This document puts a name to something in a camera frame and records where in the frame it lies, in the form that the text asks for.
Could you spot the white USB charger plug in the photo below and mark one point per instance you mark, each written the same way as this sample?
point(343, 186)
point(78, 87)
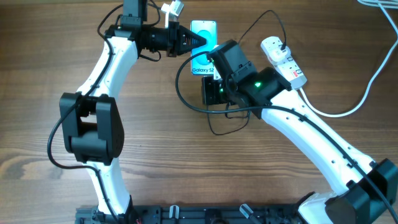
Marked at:
point(277, 55)

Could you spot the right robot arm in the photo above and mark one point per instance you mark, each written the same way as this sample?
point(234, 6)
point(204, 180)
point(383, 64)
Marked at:
point(361, 189)

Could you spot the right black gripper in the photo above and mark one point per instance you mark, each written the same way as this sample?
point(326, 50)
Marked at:
point(211, 98)

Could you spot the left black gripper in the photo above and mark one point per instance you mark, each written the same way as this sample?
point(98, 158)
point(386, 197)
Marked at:
point(179, 32)

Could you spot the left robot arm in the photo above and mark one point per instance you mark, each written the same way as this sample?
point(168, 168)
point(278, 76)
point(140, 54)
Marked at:
point(89, 118)

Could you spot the white power strip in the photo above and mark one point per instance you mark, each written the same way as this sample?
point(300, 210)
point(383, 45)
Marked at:
point(288, 68)

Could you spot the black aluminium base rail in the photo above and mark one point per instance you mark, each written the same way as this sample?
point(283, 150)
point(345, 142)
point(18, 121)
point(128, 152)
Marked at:
point(280, 213)

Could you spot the cyan screen Galaxy smartphone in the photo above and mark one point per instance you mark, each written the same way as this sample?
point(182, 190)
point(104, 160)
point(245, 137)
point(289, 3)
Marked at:
point(208, 30)

